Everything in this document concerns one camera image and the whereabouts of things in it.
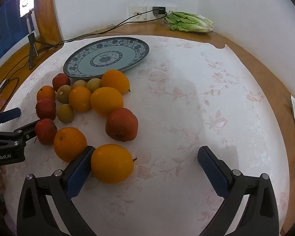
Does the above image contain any bagged romaine lettuce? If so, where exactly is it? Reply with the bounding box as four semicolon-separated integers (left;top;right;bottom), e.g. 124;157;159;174
165;11;214;33

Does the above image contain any black tripod stand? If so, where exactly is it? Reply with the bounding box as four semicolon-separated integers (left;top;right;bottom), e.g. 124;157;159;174
25;12;58;70

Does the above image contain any black power cable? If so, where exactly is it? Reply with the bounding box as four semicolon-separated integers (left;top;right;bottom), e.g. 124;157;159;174
55;10;154;48

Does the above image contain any blue patterned porcelain plate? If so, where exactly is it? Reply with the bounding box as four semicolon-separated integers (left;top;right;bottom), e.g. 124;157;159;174
63;37;150;78

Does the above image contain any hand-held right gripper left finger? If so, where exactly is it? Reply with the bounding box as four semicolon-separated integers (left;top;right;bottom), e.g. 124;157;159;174
17;146;96;236

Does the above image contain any wooden door frame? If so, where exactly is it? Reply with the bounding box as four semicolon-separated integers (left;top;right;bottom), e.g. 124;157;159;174
34;0;64;43

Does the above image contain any white floral tablecloth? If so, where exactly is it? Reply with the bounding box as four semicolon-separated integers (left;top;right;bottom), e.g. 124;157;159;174
1;35;292;236

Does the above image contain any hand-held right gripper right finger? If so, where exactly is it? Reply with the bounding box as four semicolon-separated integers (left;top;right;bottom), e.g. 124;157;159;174
197;146;279;236

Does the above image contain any large yellow orange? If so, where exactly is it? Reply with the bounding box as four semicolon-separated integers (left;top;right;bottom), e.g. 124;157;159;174
90;87;124;116
90;144;137;184
100;69;131;95

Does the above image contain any black charger plug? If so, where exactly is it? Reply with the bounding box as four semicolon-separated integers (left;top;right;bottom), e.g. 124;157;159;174
152;6;167;16

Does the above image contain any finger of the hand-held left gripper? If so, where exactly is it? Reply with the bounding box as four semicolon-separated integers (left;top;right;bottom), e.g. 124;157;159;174
0;107;22;131
13;119;42;144

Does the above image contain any person's left hand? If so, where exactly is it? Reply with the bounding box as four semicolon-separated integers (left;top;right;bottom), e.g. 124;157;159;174
0;166;6;195

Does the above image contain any bright LED light panel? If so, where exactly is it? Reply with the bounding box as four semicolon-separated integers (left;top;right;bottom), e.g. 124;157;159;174
19;0;36;18

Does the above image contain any small red apple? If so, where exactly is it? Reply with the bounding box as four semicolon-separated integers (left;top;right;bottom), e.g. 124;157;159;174
52;73;71;92
35;98;57;120
34;118;58;146

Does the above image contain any deep orange mandarin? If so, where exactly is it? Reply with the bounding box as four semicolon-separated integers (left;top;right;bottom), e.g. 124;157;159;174
68;87;92;113
37;86;56;102
53;127;88;163

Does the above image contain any thin black cable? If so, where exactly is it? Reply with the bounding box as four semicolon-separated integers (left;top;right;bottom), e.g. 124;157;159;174
0;77;20;115

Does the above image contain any large red apple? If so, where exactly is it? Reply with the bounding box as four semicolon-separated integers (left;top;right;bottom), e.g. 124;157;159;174
105;108;139;142

